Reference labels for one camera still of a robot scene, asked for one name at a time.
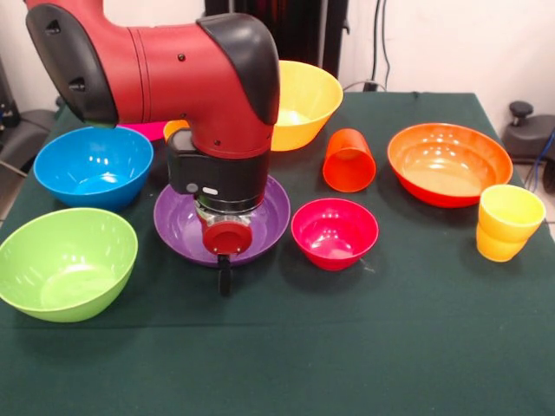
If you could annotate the blue bowl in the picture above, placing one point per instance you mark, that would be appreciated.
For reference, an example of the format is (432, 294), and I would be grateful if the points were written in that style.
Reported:
(91, 169)

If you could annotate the small crimson bowl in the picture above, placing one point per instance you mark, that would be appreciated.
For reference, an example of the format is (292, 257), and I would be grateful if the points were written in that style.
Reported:
(334, 234)

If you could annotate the dark green tablecloth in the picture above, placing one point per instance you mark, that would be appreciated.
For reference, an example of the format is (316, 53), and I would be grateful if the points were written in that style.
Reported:
(347, 325)

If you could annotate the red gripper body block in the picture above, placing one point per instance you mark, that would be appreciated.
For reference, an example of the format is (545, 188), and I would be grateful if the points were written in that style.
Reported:
(227, 238)

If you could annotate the shallow red-orange bowl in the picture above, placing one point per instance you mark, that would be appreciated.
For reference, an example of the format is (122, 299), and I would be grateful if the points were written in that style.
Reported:
(451, 164)

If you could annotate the orange cup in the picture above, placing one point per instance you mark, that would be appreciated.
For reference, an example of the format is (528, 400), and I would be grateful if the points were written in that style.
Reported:
(173, 128)

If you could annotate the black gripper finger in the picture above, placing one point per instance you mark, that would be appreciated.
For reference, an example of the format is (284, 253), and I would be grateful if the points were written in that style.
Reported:
(224, 277)

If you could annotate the black device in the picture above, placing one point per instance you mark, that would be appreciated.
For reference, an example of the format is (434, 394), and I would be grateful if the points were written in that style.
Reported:
(6, 99)

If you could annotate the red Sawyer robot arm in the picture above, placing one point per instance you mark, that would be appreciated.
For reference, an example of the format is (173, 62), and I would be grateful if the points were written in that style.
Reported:
(173, 73)

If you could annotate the purple bowl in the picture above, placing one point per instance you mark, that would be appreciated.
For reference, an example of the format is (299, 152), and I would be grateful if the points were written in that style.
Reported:
(269, 221)

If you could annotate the red-orange cup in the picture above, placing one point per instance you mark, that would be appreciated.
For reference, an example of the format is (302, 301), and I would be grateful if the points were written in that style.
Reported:
(349, 169)

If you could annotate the large pink bowl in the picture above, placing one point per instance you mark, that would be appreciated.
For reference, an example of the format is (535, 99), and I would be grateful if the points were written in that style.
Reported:
(143, 130)

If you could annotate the large yellow-orange bowl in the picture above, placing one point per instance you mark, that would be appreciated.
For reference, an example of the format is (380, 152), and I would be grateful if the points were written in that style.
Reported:
(308, 95)

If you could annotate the yellow cup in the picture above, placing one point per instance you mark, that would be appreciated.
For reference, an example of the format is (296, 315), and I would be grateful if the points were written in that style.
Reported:
(507, 225)

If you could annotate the green bowl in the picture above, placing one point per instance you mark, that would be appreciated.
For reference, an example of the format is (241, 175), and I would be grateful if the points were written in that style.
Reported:
(65, 264)

